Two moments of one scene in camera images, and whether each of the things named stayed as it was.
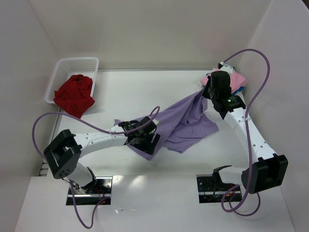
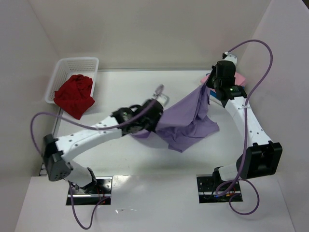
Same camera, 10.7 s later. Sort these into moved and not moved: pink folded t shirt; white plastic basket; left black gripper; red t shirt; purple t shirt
Moved: left black gripper; purple t shirt
Not moved: pink folded t shirt; red t shirt; white plastic basket
